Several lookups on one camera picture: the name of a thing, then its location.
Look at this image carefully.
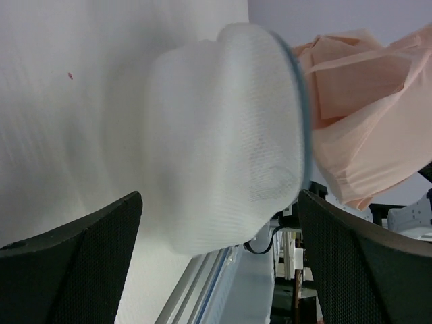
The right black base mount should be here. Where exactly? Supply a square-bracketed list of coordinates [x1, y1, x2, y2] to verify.
[275, 181, 328, 230]

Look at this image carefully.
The white mesh laundry bag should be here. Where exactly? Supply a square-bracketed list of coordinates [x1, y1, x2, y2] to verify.
[142, 23, 313, 256]

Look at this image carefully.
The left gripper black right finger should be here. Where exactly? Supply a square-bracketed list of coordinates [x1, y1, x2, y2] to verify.
[298, 190, 431, 324]

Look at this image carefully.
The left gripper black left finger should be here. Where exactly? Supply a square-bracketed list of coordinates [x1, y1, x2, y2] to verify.
[1, 192, 142, 324]

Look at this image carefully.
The peach beige bra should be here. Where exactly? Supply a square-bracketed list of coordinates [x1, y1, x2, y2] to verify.
[293, 25, 431, 210]

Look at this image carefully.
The aluminium front rail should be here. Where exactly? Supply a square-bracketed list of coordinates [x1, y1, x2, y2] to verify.
[155, 246, 243, 324]

